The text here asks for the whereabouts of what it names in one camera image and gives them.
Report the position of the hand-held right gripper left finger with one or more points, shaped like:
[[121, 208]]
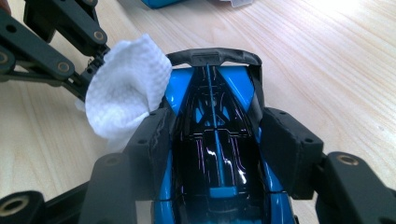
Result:
[[146, 155]]

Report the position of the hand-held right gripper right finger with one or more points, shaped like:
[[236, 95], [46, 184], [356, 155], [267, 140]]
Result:
[[292, 155]]

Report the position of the white wet wipe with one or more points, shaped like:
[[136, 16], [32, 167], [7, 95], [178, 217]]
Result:
[[124, 90]]

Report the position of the blue and black toy car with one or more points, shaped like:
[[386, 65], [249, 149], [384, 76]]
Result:
[[218, 155]]

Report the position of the blue wet wipes pack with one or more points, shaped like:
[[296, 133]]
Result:
[[162, 3]]

